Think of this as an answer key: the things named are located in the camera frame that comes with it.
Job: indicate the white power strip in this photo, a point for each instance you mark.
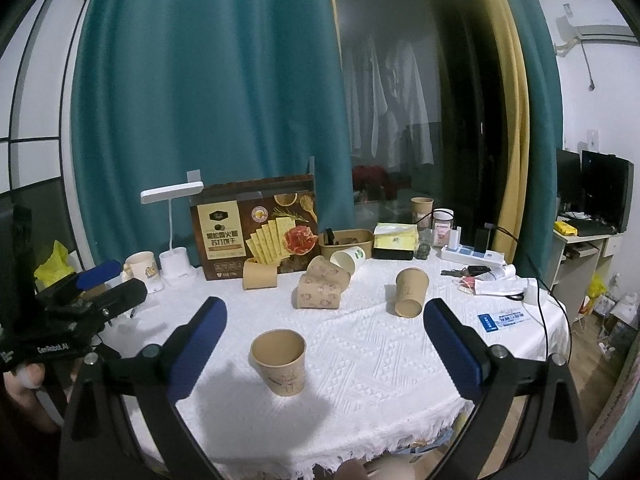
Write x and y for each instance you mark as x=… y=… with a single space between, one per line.
x=470 y=256

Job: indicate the small white bottle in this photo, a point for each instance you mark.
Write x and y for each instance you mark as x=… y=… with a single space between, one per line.
x=455 y=237

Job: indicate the white computer desk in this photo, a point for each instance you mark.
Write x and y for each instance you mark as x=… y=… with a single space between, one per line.
x=582 y=260

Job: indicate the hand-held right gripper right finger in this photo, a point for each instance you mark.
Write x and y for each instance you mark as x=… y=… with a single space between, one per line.
x=454 y=351

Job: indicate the brown cracker box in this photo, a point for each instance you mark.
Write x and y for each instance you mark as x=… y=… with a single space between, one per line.
x=252 y=230

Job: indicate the teal curtain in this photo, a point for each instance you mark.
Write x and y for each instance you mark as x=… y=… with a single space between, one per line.
x=537 y=125
x=200 y=75

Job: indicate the hanging white clothes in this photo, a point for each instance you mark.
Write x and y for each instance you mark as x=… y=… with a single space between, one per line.
x=387 y=100

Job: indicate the clear jar pink label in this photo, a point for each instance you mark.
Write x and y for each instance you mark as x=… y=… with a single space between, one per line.
x=443 y=227

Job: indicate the white air conditioner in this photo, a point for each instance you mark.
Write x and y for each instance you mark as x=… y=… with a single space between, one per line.
x=600 y=35

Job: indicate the brown paper bowl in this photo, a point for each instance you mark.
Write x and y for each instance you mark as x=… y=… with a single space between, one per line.
x=346 y=241

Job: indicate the plain brown paper cup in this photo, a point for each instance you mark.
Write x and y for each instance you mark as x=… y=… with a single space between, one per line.
x=421 y=211
x=260 y=276

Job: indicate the black computer monitor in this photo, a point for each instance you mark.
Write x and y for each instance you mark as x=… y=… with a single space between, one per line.
x=606 y=190

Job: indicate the person's left hand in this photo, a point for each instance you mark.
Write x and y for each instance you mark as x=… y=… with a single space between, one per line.
x=22 y=395

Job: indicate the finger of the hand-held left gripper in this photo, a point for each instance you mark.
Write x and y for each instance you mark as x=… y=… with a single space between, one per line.
x=100 y=272
x=122 y=297

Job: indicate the white desk lamp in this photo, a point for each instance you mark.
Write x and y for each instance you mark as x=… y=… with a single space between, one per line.
x=172 y=240

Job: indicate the yellow tissue pack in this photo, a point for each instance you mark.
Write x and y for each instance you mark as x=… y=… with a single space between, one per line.
x=395 y=236

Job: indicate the white plastic bag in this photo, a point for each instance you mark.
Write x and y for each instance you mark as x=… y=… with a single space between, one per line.
x=500 y=286

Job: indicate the white textured tablecloth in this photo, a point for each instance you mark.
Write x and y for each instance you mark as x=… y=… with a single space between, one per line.
x=360 y=360

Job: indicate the white green paper cup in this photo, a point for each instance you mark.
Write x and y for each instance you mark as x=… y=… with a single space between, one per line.
x=350 y=260

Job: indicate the yellow box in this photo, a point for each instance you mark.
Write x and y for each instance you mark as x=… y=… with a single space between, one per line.
x=566 y=228

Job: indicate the black power adapter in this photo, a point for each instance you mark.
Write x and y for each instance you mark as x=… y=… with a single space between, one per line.
x=481 y=241

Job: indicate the white panelled door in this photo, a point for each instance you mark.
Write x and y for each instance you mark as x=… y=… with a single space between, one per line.
x=40 y=85

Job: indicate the white printed mug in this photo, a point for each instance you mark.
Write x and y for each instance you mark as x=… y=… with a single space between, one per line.
x=142 y=270

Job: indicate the bunch of keys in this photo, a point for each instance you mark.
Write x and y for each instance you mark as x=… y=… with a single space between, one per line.
x=462 y=272

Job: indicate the small green toy tank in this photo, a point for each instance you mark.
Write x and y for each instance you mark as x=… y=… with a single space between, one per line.
x=423 y=251

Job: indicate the yellow plastic bag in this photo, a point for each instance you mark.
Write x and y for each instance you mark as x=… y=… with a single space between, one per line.
x=595 y=290
x=52 y=265

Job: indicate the brown printed paper cup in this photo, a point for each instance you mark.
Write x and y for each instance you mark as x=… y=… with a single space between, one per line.
x=411 y=292
x=280 y=362
x=320 y=296
x=326 y=269

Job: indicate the yellow curtain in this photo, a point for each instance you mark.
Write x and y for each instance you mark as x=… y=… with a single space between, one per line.
x=510 y=110

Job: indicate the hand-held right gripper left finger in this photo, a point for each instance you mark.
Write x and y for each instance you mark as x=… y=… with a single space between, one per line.
x=196 y=351

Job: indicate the blue white card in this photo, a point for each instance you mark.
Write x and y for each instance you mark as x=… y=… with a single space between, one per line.
x=502 y=321

